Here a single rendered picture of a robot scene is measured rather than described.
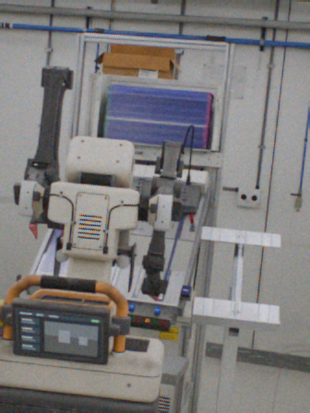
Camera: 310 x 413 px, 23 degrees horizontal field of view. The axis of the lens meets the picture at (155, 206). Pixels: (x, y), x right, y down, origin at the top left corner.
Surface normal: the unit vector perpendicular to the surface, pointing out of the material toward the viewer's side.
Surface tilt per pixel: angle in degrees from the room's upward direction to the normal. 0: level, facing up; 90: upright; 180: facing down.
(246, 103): 90
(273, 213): 90
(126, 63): 80
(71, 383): 90
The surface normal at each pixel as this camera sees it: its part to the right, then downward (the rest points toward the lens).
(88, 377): -0.06, 0.07
